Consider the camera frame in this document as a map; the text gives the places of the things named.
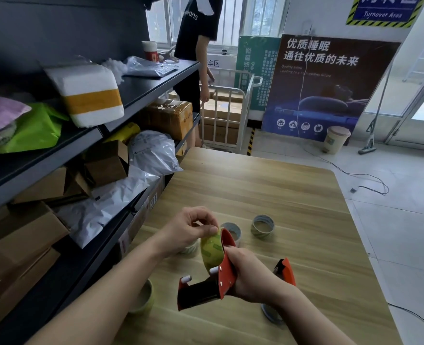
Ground person's right hand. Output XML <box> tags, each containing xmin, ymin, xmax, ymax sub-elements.
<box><xmin>224</xmin><ymin>246</ymin><xmax>289</xmax><ymax>306</ymax></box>

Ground person's left hand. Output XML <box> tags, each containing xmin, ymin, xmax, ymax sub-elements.
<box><xmin>160</xmin><ymin>206</ymin><xmax>220</xmax><ymax>258</ymax></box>

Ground red tape dispenser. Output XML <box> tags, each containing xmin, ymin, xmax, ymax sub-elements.
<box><xmin>272</xmin><ymin>258</ymin><xmax>297</xmax><ymax>288</ymax></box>
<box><xmin>177</xmin><ymin>228</ymin><xmax>238</xmax><ymax>312</ymax></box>

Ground yellow-green tape roll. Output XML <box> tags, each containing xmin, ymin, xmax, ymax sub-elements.
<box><xmin>200</xmin><ymin>229</ymin><xmax>227</xmax><ymax>276</ymax></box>

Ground person's right forearm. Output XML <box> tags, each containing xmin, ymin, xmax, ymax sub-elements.
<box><xmin>269</xmin><ymin>285</ymin><xmax>357</xmax><ymax>345</ymax></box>

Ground person's left forearm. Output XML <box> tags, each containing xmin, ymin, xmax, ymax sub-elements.
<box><xmin>24</xmin><ymin>234</ymin><xmax>171</xmax><ymax>345</ymax></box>

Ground clear tape roll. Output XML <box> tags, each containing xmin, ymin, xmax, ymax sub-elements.
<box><xmin>220</xmin><ymin>222</ymin><xmax>243</xmax><ymax>248</ymax></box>
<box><xmin>250</xmin><ymin>215</ymin><xmax>276</xmax><ymax>240</ymax></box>
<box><xmin>177</xmin><ymin>240</ymin><xmax>199</xmax><ymax>256</ymax></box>
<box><xmin>261</xmin><ymin>303</ymin><xmax>285</xmax><ymax>325</ymax></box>
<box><xmin>128</xmin><ymin>279</ymin><xmax>155</xmax><ymax>315</ymax></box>

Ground labelled cardboard box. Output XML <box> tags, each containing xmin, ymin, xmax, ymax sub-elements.
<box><xmin>118</xmin><ymin>176</ymin><xmax>166</xmax><ymax>256</ymax></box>

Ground puffy white plastic mailer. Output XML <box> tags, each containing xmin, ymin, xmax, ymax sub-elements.
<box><xmin>128</xmin><ymin>130</ymin><xmax>184</xmax><ymax>177</ymax></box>

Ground long white plastic mailer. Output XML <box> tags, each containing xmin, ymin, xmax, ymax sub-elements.
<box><xmin>55</xmin><ymin>165</ymin><xmax>161</xmax><ymax>249</ymax></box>

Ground cardboard boxes in cart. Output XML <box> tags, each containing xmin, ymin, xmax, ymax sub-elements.
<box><xmin>169</xmin><ymin>87</ymin><xmax>244</xmax><ymax>146</ymax></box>

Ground black shelving unit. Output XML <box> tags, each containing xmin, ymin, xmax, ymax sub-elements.
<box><xmin>0</xmin><ymin>0</ymin><xmax>202</xmax><ymax>345</ymax></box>

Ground taped brown cardboard box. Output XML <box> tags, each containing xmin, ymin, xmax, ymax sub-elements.
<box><xmin>144</xmin><ymin>99</ymin><xmax>194</xmax><ymax>142</ymax></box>

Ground small open cardboard box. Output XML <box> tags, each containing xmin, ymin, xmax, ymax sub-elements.
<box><xmin>83</xmin><ymin>139</ymin><xmax>129</xmax><ymax>188</ymax></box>

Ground white cage cart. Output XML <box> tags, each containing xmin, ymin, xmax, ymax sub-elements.
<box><xmin>199</xmin><ymin>68</ymin><xmax>263</xmax><ymax>154</ymax></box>

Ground beige waste bin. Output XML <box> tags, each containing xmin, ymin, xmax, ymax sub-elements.
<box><xmin>322</xmin><ymin>126</ymin><xmax>352</xmax><ymax>155</ymax></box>

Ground flat brown cardboard box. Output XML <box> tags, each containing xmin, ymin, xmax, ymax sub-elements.
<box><xmin>12</xmin><ymin>167</ymin><xmax>69</xmax><ymax>206</ymax></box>

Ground green poster board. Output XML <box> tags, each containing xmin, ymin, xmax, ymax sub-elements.
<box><xmin>235</xmin><ymin>35</ymin><xmax>282</xmax><ymax>112</ymax></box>

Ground grey flat plastic parcel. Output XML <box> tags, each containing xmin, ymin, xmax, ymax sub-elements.
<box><xmin>123</xmin><ymin>56</ymin><xmax>180</xmax><ymax>78</ymax></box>

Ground white parcel with yellow tape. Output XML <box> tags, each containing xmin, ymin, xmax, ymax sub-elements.
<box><xmin>43</xmin><ymin>62</ymin><xmax>125</xmax><ymax>128</ymax></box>

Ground crumpled clear plastic bag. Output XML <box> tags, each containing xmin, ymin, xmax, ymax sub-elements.
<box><xmin>101</xmin><ymin>57</ymin><xmax>128</xmax><ymax>85</ymax></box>

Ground grey floor mop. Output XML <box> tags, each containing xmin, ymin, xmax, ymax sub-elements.
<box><xmin>358</xmin><ymin>64</ymin><xmax>394</xmax><ymax>155</ymax></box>

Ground large brown cardboard box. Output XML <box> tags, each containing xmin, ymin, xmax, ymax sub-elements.
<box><xmin>0</xmin><ymin>201</ymin><xmax>70</xmax><ymax>286</ymax></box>
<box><xmin>0</xmin><ymin>247</ymin><xmax>61</xmax><ymax>329</ymax></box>

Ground dark sleep poster board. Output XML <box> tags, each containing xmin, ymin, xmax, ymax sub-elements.
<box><xmin>261</xmin><ymin>34</ymin><xmax>402</xmax><ymax>143</ymax></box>

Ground red and white paper cup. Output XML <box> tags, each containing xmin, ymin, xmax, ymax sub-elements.
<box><xmin>141</xmin><ymin>41</ymin><xmax>159</xmax><ymax>62</ymax></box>

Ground green bag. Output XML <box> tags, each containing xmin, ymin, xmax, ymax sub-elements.
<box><xmin>0</xmin><ymin>102</ymin><xmax>70</xmax><ymax>155</ymax></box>

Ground barred window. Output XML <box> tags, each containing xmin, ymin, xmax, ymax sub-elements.
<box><xmin>146</xmin><ymin>0</ymin><xmax>289</xmax><ymax>48</ymax></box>

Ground blue sign with striped border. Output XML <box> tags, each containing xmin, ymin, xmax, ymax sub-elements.
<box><xmin>346</xmin><ymin>0</ymin><xmax>424</xmax><ymax>29</ymax></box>

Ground thin black floor cable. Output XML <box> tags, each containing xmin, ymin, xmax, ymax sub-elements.
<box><xmin>297</xmin><ymin>21</ymin><xmax>390</xmax><ymax>195</ymax></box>

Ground glass door with frame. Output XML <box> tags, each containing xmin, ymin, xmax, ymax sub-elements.
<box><xmin>363</xmin><ymin>18</ymin><xmax>424</xmax><ymax>153</ymax></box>

